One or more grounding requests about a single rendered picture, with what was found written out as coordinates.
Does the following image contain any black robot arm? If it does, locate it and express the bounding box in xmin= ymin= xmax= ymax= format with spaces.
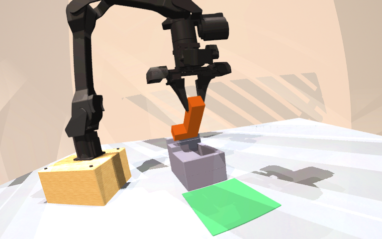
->
xmin=65 ymin=0 xmax=229 ymax=161

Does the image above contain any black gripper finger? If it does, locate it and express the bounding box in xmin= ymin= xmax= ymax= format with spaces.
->
xmin=195 ymin=76 xmax=216 ymax=101
xmin=166 ymin=78 xmax=189 ymax=112

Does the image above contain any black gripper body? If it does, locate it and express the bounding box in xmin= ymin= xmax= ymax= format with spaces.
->
xmin=146 ymin=39 xmax=232 ymax=84

